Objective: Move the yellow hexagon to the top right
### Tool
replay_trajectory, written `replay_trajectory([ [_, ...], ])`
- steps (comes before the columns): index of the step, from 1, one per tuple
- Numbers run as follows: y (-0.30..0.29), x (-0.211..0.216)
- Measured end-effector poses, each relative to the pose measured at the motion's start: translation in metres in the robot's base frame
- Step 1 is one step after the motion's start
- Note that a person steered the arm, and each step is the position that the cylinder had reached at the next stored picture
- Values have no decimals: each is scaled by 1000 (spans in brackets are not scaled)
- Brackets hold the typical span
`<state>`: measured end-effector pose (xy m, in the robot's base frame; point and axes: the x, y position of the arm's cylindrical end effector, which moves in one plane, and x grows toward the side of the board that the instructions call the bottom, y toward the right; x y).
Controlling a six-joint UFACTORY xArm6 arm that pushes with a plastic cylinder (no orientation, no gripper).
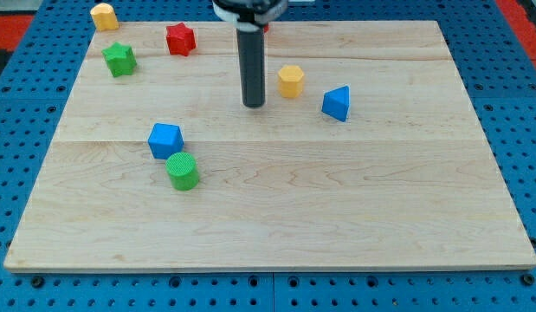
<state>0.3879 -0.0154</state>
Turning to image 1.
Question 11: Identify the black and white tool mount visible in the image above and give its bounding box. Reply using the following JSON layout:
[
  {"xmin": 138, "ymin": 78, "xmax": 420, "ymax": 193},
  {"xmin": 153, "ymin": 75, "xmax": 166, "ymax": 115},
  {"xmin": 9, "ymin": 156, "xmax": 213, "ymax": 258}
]
[{"xmin": 212, "ymin": 0, "xmax": 288, "ymax": 32}]

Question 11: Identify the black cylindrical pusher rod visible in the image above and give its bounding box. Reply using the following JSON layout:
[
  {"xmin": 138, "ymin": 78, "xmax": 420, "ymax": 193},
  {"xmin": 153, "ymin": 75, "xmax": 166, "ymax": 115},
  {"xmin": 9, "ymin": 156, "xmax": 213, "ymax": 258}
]
[{"xmin": 236, "ymin": 29, "xmax": 266, "ymax": 108}]

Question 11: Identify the yellow hexagon block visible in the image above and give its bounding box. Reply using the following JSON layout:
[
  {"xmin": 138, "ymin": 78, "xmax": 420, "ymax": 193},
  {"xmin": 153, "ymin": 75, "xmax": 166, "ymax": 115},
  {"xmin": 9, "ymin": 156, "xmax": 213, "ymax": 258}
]
[{"xmin": 277, "ymin": 65, "xmax": 305, "ymax": 98}]

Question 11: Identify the red star block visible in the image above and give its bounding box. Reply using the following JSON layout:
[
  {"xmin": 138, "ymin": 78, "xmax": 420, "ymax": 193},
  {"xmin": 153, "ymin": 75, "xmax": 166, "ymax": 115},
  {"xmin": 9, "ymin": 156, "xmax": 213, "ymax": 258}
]
[{"xmin": 165, "ymin": 23, "xmax": 197, "ymax": 56}]

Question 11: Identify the blue triangular prism block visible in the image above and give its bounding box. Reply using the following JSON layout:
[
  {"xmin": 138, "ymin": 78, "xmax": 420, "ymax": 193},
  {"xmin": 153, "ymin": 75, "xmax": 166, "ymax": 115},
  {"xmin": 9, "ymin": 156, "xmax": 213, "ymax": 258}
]
[{"xmin": 321, "ymin": 86, "xmax": 350, "ymax": 122}]

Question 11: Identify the blue cube block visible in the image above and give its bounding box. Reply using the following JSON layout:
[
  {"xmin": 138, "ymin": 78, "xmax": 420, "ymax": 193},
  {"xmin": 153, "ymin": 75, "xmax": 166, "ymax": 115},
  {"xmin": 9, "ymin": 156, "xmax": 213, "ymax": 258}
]
[{"xmin": 147, "ymin": 123, "xmax": 184, "ymax": 159}]

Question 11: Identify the green star block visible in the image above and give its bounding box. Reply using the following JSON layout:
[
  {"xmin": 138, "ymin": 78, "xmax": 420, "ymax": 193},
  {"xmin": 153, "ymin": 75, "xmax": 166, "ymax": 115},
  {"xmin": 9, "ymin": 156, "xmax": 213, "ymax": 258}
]
[{"xmin": 101, "ymin": 42, "xmax": 137, "ymax": 77}]

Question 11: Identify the green cylinder block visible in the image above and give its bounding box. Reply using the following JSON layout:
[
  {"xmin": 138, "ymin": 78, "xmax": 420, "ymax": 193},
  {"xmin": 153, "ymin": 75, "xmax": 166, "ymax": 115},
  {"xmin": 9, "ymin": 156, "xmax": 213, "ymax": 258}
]
[{"xmin": 165, "ymin": 152, "xmax": 199, "ymax": 191}]

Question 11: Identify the yellow rounded block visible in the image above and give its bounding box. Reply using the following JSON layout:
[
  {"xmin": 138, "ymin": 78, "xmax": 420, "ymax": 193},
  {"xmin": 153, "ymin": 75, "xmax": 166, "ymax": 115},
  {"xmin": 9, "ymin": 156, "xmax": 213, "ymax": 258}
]
[{"xmin": 90, "ymin": 3, "xmax": 119, "ymax": 31}]

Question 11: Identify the light wooden board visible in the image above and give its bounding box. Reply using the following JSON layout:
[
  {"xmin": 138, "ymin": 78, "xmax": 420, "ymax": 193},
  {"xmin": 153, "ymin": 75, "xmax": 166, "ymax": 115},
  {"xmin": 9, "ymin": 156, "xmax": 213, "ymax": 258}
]
[{"xmin": 4, "ymin": 21, "xmax": 536, "ymax": 273}]

